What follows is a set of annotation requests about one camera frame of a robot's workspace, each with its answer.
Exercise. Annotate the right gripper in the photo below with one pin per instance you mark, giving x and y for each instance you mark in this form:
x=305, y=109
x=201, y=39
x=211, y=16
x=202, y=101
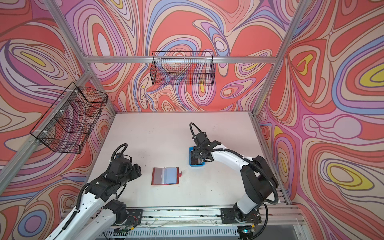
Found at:
x=196, y=154

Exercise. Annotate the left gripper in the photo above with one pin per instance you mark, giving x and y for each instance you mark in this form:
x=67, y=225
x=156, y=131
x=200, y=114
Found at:
x=135, y=170

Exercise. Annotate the red leather card holder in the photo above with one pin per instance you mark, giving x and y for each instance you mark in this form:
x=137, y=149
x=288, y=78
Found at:
x=165, y=176

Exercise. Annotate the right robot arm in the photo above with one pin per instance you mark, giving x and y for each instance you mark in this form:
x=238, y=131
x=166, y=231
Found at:
x=260, y=184

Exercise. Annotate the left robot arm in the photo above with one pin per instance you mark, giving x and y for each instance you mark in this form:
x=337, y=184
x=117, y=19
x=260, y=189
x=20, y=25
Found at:
x=96, y=195

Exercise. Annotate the blue plastic card tray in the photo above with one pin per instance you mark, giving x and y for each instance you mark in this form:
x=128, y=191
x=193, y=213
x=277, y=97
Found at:
x=193, y=149

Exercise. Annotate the dark credit card stack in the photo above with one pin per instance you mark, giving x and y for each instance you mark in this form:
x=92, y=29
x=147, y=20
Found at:
x=195, y=162

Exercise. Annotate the black wire basket left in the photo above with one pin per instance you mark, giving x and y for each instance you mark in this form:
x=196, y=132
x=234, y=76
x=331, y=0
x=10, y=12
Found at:
x=68, y=123

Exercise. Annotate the black wire basket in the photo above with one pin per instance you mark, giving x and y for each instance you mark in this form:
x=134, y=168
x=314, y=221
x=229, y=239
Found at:
x=183, y=68
x=68, y=123

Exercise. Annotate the black wire basket back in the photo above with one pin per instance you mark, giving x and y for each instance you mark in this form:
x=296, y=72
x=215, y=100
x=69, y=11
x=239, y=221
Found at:
x=183, y=68

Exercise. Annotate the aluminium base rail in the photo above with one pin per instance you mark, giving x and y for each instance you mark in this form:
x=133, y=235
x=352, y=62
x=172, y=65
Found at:
x=205, y=221

